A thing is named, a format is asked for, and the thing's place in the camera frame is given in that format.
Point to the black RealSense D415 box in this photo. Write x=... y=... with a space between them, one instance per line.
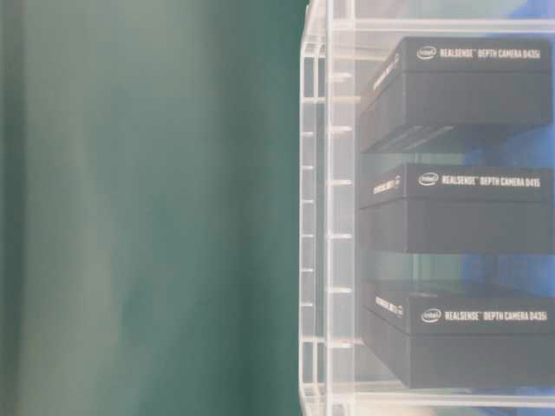
x=451 y=209

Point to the black RealSense D435i box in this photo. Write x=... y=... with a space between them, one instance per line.
x=440 y=334
x=444 y=94

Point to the clear plastic storage bin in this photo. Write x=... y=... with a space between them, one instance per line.
x=343 y=43

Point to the blue cloth bin liner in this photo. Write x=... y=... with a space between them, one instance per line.
x=532 y=272

